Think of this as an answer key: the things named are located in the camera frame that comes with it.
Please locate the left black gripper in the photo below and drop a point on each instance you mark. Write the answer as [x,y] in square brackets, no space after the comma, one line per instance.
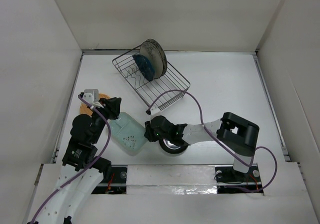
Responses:
[111,106]

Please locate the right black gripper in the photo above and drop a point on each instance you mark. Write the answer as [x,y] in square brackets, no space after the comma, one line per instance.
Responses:
[149,133]

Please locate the light green rectangular tray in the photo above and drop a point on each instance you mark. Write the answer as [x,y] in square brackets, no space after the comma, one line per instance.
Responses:
[128,133]

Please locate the black round glossy plate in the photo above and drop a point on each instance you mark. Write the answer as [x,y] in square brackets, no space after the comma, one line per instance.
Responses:
[171,148]

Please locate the dark blue leaf-shaped dish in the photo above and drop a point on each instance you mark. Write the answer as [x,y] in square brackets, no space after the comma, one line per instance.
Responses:
[144,66]

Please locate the cream plate with tree pattern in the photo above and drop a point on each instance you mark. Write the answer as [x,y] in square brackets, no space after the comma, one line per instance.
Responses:
[152,50]

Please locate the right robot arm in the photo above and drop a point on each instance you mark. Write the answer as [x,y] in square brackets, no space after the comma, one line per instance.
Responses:
[236,135]

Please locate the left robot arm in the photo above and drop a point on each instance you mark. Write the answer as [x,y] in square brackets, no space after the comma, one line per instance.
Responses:
[83,168]

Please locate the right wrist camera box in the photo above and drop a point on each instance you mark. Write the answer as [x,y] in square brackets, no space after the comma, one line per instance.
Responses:
[153,111]

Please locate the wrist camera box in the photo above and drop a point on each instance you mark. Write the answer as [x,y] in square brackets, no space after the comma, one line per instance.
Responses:
[153,111]
[90,96]

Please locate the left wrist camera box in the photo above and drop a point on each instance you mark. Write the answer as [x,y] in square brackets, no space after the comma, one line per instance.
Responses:
[90,96]

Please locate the grey wire dish rack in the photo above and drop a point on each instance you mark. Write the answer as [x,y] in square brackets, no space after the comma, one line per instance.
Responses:
[164,91]

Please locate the metal front rail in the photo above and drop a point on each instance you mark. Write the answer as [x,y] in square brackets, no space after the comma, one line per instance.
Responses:
[172,183]

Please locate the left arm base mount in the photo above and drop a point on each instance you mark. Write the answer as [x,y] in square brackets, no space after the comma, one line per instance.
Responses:
[113,179]

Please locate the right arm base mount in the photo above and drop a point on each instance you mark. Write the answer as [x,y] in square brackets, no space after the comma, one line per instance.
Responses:
[226,177]

